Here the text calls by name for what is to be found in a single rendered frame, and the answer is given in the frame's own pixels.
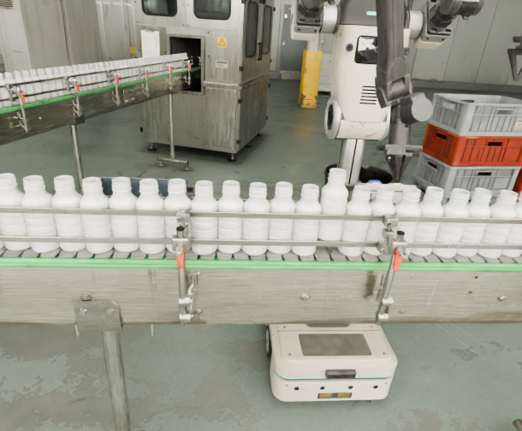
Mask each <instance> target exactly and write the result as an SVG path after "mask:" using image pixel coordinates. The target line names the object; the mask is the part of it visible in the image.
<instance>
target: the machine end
mask: <svg viewBox="0 0 522 431"><path fill-rule="evenodd" d="M274 3H275V0H133V17H134V28H135V40H136V52H137V56H136V57H135V58H136V59H138V58H142V53H141V38H140V28H144V29H146V28H150V29H157V30H160V44H161V56H166V55H174V54H184V53H187V56H188V57H191V56H201V65H196V66H191V68H193V67H197V66H201V85H197V86H193V87H190V88H187V89H184V90H181V91H178V93H176V94H173V115H174V138H175V145H179V146H186V147H192V148H199V149H204V150H211V151H222V152H229V153H230V154H231V157H230V158H228V159H227V161H228V162H237V159H236V158H234V153H235V154H236V153H237V152H238V151H239V150H240V149H242V148H243V147H247V148H248V147H252V146H251V145H249V144H248V142H249V141H250V140H251V139H252V138H253V137H255V136H263V134H262V133H260V131H261V130H262V129H263V128H264V127H265V125H266V120H268V116H267V104H268V91H269V88H270V84H269V79H270V77H271V76H273V73H269V71H270V63H271V62H272V59H271V58H270V54H271V42H272V29H273V16H274V11H276V7H274ZM140 110H141V122H142V127H140V131H141V132H142V133H143V138H144V141H146V142H150V143H151V147H148V148H147V150H149V151H156V150H157V147H154V146H153V143H159V144H166V145H170V137H169V98H168V95H164V96H161V97H157V98H153V99H151V100H148V101H145V102H142V103H140Z"/></svg>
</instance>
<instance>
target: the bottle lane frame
mask: <svg viewBox="0 0 522 431"><path fill-rule="evenodd" d="M21 255H22V254H21ZM21 255H20V256H18V257H3V255H1V256H0V325H77V322H76V318H75V313H74V306H75V305H76V304H77V303H78V302H79V301H80V300H112V301H114V302H115V303H116V304H118V305H119V309H120V316H121V323H122V325H166V324H180V308H179V286H178V266H177V259H166V256H165V255H164V257H163V259H149V258H148V255H147V256H146V258H145V259H131V256H130V255H129V257H128V258H127V259H114V258H113V255H112V256H111V257H110V258H95V255H94V256H93V257H92V258H77V255H76V256H75V257H73V258H59V257H58V256H59V254H58V255H57V256H56V257H54V258H41V257H40V255H41V254H40V255H38V256H37V257H21ZM346 259H347V258H346ZM439 260H440V259H439ZM388 267H389V262H381V261H380V260H379V259H378V261H377V262H366V261H365V260H364V259H363V258H362V262H350V261H349V260H348V259H347V260H346V261H345V262H335V261H333V260H332V258H330V261H329V262H328V261H318V260H317V259H316V258H314V261H301V260H300V258H298V261H285V260H284V258H283V257H282V260H281V261H269V260H268V258H267V257H266V258H265V259H264V261H254V260H252V259H251V258H250V257H249V258H248V260H234V258H233V257H232V258H231V260H218V259H217V257H215V259H214V260H201V259H200V257H198V259H197V260H186V286H187V295H188V288H189V287H190V285H188V273H196V276H197V284H196V285H194V286H193V289H197V300H194V302H193V306H192V314H193V319H192V320H191V321H190V322H188V323H187V324H375V319H376V318H375V313H376V311H377V309H378V304H379V301H377V297H378V293H379V290H382V289H383V286H381V282H382V278H383V275H386V274H387V271H388ZM389 295H390V296H391V297H392V299H393V300H394V302H393V303H392V306H390V309H389V319H388V321H387V322H382V323H522V263H516V262H514V263H502V262H500V263H487V262H486V261H485V263H473V262H472V261H470V262H469V263H458V262H456V261H455V262H454V263H443V262H442V261H441V260H440V262H439V263H428V262H427V261H425V260H424V263H413V262H412V261H411V260H410V259H409V262H408V263H400V267H399V269H398V270H397V271H395V272H394V278H393V282H392V286H391V289H390V292H389Z"/></svg>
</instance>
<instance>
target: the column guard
mask: <svg viewBox="0 0 522 431"><path fill-rule="evenodd" d="M322 56H323V52H322V51H309V50H304V53H303V61H302V69H301V78H300V97H299V103H298V104H297V105H298V106H299V107H301V108H314V109H315V108H316V105H317V92H318V85H319V77H320V70H321V63H322Z"/></svg>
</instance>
